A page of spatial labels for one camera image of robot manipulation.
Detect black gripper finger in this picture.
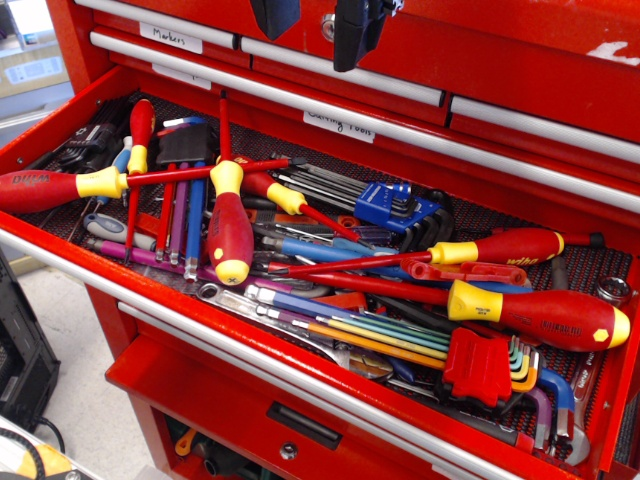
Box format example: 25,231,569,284
250,0,301,40
333,0,395,72

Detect silver chest lock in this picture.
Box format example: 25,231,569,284
321,14,335,42

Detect white cutting tools label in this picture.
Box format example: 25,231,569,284
303,111,376,144

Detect white markers label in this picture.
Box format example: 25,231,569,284
139,22,203,54

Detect black holder coloured hex keys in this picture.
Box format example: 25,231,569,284
156,123,217,283

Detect small red screwdriver upper left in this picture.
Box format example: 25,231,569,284
125,99,155,263

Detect short red yellow screwdriver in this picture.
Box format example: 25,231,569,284
233,156,372,249

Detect blue hex key set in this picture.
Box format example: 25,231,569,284
272,158,454,252

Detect black torx key set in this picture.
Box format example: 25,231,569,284
25,97,132,174

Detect red tool chest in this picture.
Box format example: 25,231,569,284
1,1,639,479

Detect magenta long hex key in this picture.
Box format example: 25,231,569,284
88,239,293,293

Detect red plastic key holder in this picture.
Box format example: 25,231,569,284
400,260,527,286

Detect red wiha screwdriver right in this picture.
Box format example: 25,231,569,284
267,227,606,277

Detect large red screwdriver left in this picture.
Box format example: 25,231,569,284
1,158,306,214

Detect large red screwdriver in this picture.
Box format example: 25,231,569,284
291,272,631,352
1,158,306,214

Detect open red drawer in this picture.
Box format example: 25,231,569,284
1,55,639,479

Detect large red screwdriver right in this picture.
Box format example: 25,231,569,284
291,272,631,352

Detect red holder coloured hex keys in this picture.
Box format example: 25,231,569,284
244,286,577,448

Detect silver socket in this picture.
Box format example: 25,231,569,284
596,276,632,307

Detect black box on floor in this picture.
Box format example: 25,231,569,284
1,258,60,432

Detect blue handled screwdriver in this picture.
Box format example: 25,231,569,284
261,236,397,262

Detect grey handled small screwdriver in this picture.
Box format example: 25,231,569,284
83,213,156,251

